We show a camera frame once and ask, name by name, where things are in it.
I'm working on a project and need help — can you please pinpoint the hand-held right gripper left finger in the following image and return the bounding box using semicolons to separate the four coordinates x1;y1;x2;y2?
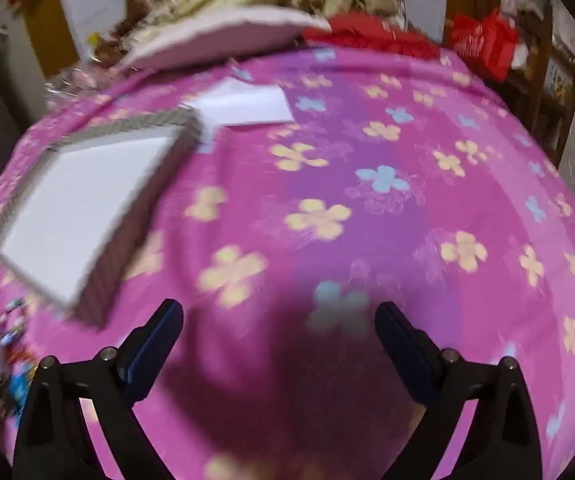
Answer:
12;299;185;480

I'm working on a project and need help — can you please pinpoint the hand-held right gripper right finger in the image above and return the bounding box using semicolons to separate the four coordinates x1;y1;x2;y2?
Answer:
373;301;543;480

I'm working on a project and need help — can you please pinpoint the striped box with white foam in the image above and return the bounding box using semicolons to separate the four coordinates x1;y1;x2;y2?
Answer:
0;108;205;328

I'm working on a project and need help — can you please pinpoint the pink floral blanket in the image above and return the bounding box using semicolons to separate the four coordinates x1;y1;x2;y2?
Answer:
0;47;575;480

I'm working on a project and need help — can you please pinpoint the white paper sheet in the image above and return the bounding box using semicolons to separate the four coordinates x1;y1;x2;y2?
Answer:
180;77;298;127

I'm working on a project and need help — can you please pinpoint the clear plastic bag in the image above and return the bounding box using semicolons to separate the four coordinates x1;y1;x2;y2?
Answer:
44;55;133;106

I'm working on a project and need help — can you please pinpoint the wooden chair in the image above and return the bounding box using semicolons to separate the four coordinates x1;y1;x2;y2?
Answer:
507;0;575;166

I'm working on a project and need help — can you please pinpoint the pink pillow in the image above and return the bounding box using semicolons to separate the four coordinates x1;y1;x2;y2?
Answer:
117;5;333;71

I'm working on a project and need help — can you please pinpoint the red plastic bag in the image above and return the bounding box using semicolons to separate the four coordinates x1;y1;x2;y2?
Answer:
447;8;518;83

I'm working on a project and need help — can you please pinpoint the red cloth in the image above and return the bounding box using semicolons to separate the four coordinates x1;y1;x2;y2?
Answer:
302;14;441;58

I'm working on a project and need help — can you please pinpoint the orange wooden door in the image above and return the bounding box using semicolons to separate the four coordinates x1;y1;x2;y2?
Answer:
22;0;79;77

